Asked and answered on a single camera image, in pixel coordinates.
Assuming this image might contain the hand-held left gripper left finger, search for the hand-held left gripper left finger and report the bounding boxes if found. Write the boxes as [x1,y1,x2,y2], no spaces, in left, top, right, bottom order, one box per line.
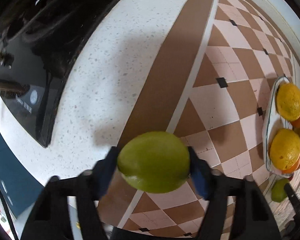
[20,146,120,240]

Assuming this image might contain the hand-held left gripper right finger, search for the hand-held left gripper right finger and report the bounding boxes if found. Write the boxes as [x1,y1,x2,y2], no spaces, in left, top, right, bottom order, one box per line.
[187,147,282,240]

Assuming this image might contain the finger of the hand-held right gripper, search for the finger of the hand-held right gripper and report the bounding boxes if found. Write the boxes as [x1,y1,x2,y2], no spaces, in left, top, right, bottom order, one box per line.
[284,184,300,222]

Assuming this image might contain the checkered table mat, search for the checkered table mat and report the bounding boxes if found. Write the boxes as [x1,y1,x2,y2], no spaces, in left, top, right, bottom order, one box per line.
[100,0,300,239]

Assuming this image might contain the floral oval plate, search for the floral oval plate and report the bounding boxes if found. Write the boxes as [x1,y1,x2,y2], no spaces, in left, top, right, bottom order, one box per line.
[262,76,298,179]

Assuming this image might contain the yellow lemon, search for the yellow lemon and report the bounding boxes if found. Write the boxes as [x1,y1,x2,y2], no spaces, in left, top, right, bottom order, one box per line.
[276,83,300,122]
[269,128,300,170]

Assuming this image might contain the green apple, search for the green apple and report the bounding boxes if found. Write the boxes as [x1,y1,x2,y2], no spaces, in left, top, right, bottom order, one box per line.
[117,131,191,194]
[271,178,290,203]

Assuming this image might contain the black gas stove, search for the black gas stove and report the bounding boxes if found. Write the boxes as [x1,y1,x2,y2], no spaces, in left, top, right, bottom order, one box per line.
[0,0,130,148]

